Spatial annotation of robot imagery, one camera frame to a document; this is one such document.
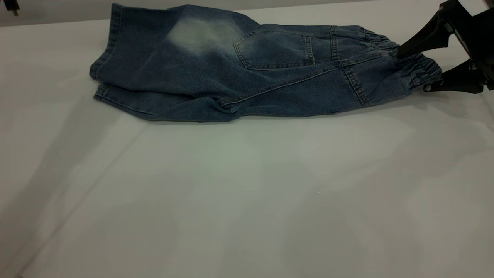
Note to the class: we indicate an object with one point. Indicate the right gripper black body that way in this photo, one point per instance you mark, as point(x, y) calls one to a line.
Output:
point(478, 42)

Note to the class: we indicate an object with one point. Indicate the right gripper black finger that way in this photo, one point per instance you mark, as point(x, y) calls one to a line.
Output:
point(459, 81)
point(428, 38)

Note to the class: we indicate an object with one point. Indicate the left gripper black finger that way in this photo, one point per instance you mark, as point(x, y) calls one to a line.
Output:
point(11, 4)

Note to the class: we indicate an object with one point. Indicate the blue denim pants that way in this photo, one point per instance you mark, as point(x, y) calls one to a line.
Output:
point(231, 85)

